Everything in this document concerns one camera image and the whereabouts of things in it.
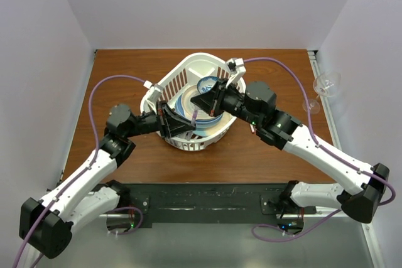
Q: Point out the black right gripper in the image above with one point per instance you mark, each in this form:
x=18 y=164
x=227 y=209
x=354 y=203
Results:
x=212 y=100

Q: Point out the white plastic dish basket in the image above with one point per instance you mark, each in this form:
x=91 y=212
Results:
x=183 y=79

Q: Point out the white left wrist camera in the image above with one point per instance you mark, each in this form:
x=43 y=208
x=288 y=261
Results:
x=153 y=94

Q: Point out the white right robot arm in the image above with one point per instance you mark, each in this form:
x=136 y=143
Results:
x=358 y=187

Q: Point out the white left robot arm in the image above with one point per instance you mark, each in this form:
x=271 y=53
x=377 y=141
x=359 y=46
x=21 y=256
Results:
x=48 y=224

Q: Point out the blue rimmed plate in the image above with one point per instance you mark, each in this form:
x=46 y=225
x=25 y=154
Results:
x=185 y=108

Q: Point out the clear wine glass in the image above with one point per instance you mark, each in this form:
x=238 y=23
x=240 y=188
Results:
x=325 y=85

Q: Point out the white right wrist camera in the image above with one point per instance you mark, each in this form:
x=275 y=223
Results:
x=237 y=70

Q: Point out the blue floral ceramic bowl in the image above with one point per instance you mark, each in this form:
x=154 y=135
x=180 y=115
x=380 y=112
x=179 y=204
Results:
x=205 y=84

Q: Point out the cream and teal plate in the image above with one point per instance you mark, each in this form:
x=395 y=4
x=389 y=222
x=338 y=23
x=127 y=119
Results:
x=216 y=128

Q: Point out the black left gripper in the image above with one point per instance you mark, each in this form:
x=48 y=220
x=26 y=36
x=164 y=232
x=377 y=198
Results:
x=169 y=123

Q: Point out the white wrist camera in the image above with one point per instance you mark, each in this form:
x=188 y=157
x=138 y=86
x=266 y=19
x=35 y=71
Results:
x=237 y=70
x=153 y=94

